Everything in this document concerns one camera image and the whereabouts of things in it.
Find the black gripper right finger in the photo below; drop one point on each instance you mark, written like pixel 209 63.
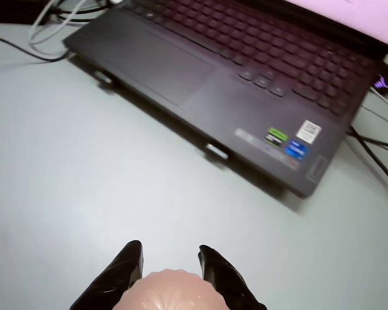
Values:
pixel 226 277

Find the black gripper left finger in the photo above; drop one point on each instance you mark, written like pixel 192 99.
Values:
pixel 116 274

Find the pink bottle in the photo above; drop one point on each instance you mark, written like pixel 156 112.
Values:
pixel 171 290

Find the dark grey laptop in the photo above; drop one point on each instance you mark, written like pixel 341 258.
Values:
pixel 213 80

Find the black device purple logo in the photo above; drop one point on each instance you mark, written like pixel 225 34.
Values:
pixel 386 77

